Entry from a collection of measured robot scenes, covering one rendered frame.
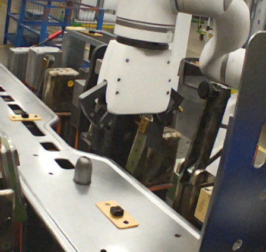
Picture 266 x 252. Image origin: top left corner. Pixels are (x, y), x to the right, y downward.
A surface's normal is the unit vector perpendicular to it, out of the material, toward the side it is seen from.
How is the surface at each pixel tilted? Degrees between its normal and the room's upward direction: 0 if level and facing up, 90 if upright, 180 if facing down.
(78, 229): 0
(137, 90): 94
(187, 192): 90
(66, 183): 0
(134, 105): 97
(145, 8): 91
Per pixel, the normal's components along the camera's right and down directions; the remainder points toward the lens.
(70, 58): 0.50, 0.34
